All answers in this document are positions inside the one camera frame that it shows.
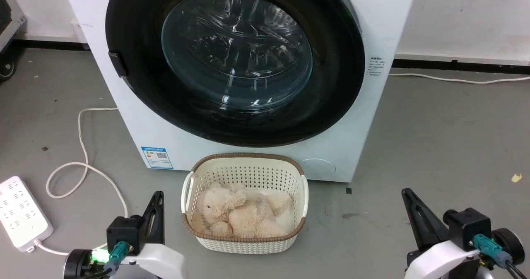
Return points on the white power strip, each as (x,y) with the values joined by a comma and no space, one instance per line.
(20,212)

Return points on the cream perforated laundry basket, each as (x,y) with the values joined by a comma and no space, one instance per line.
(248,173)

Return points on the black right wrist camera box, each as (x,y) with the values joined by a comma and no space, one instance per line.
(468,225)

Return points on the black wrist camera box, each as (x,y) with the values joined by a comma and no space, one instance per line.
(125,230)
(468,225)

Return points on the white front-load washing machine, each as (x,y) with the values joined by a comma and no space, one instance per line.
(136,132)

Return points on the beige plush toy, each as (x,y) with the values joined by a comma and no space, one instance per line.
(244,217)

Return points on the yellow paper scrap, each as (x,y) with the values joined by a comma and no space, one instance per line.
(516,178)

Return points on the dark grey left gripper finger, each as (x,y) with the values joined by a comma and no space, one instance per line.
(157,221)

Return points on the small white text sticker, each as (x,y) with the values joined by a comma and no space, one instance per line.
(376,67)

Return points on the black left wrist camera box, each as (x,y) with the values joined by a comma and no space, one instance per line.
(125,230)

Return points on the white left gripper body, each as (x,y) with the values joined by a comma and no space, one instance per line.
(159,260)

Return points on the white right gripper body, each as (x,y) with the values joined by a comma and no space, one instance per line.
(439,262)

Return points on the grey wheeled cart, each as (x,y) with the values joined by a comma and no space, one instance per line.
(7,68)

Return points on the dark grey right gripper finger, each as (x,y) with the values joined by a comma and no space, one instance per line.
(422,221)

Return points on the blue energy label sticker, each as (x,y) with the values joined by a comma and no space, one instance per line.
(156,158)

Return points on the black round glass washer door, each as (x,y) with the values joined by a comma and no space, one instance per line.
(132,26)

